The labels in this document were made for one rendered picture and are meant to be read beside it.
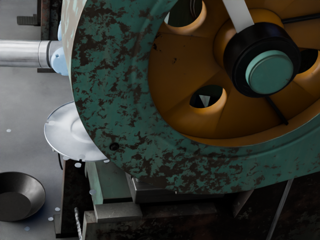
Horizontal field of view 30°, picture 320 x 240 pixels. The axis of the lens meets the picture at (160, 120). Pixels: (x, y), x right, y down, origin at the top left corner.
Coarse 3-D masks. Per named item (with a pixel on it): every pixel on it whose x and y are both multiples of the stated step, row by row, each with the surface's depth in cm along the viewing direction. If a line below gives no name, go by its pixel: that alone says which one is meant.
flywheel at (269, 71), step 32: (224, 0) 120; (256, 0) 128; (288, 0) 130; (160, 32) 128; (192, 32) 129; (224, 32) 129; (256, 32) 123; (288, 32) 136; (160, 64) 133; (192, 64) 135; (224, 64) 129; (256, 64) 122; (288, 64) 124; (160, 96) 138; (224, 96) 145; (256, 96) 130; (288, 96) 148; (192, 128) 147; (224, 128) 150; (256, 128) 152; (288, 128) 152
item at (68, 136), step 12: (60, 108) 195; (72, 108) 196; (48, 120) 190; (60, 120) 191; (72, 120) 191; (48, 132) 186; (60, 132) 186; (72, 132) 186; (84, 132) 187; (60, 144) 182; (72, 144) 183; (84, 144) 183; (72, 156) 179; (96, 156) 180
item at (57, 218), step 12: (72, 168) 229; (84, 168) 232; (72, 180) 233; (84, 180) 235; (72, 192) 237; (84, 192) 239; (72, 204) 242; (84, 204) 243; (60, 216) 249; (72, 216) 246; (60, 228) 250; (72, 228) 250
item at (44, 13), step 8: (40, 0) 377; (48, 0) 326; (56, 0) 328; (40, 8) 381; (48, 8) 329; (56, 8) 331; (24, 16) 363; (32, 16) 365; (40, 16) 384; (48, 16) 332; (56, 16) 334; (24, 24) 356; (32, 24) 357; (40, 24) 362; (48, 24) 335; (56, 24) 337; (40, 32) 342; (48, 32) 338; (56, 32) 340; (40, 72) 347; (48, 72) 348; (56, 72) 349
